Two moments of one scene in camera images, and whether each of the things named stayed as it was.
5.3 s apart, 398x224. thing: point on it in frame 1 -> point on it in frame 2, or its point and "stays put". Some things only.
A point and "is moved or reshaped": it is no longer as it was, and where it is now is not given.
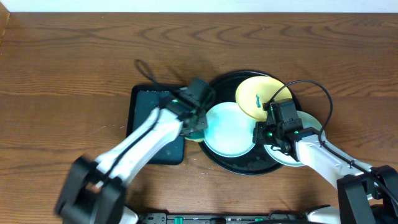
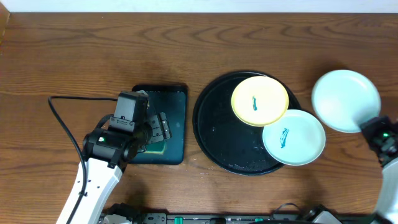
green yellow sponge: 197,135 is moved or reshaped
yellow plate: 252,92 stays put
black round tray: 257,161 stays put
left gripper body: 197,121 -> 160,127
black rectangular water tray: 142,100 stays put
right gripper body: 267,134 -> 377,131
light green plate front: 230,131 -> 344,100
